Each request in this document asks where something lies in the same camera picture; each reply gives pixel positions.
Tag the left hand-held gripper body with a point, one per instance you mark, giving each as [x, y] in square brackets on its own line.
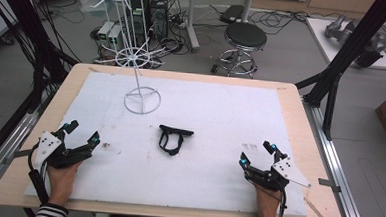
[66, 155]

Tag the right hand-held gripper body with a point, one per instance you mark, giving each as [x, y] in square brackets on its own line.
[277, 173]

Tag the black clip object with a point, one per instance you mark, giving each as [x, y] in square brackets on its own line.
[174, 131]

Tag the person's left hand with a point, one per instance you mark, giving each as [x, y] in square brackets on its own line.
[62, 181]

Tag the person's right hand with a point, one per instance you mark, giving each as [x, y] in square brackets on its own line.
[267, 201]

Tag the white foam board mat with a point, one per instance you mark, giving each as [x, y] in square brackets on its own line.
[194, 175]

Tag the light wooden table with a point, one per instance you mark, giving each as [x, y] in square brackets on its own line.
[301, 104]

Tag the thin wooden stick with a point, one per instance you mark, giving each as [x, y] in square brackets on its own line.
[316, 210]

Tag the small white power box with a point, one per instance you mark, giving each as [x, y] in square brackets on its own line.
[105, 30]
[115, 38]

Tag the black round stool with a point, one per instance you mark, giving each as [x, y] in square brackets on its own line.
[245, 34]

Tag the white floor board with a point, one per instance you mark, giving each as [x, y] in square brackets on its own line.
[321, 38]

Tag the black computer tower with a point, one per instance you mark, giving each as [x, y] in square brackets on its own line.
[159, 16]

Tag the black flat box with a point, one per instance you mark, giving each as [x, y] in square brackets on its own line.
[232, 13]

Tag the white table leg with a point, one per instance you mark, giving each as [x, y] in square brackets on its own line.
[192, 28]

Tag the metal bracket clamp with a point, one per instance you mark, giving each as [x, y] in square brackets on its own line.
[16, 155]
[329, 185]

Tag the aluminium rail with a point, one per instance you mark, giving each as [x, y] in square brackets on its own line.
[340, 183]
[8, 145]

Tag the black metal frame stand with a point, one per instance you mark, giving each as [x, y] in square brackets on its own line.
[347, 53]
[34, 36]

